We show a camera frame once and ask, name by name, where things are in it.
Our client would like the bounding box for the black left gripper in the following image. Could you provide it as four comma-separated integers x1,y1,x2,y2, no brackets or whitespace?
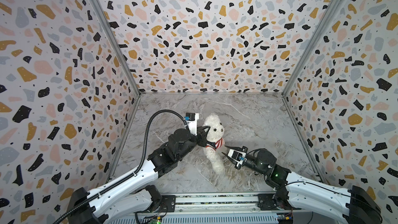
178,124,212,161

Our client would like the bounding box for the red white striped sweater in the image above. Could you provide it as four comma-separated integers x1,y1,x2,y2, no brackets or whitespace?
206,138,225,150

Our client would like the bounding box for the white plush teddy bear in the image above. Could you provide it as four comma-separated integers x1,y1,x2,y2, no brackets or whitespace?
204,113,225,175

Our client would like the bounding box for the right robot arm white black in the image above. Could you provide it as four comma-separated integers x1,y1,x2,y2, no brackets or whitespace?
224,146,383,224

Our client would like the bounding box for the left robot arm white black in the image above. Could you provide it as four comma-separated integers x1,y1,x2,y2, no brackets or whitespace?
67,126,210,224

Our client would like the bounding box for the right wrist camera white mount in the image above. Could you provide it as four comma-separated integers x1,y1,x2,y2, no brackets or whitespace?
227,148,247,170

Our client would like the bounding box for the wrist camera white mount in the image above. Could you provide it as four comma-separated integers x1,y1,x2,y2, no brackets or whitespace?
227,148,247,170
185,113,199,136

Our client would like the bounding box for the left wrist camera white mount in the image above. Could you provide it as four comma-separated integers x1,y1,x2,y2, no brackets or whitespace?
185,113,199,136

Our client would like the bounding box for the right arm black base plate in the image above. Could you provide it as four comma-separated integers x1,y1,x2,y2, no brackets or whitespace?
257,193,300,211

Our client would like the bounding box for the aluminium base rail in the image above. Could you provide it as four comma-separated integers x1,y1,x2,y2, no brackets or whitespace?
83,191,349,224

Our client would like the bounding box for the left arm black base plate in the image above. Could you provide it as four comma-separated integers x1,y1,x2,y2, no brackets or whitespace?
138,195,176,214

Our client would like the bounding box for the black corrugated cable hose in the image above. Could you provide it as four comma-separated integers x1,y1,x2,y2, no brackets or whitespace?
51,108,187,224

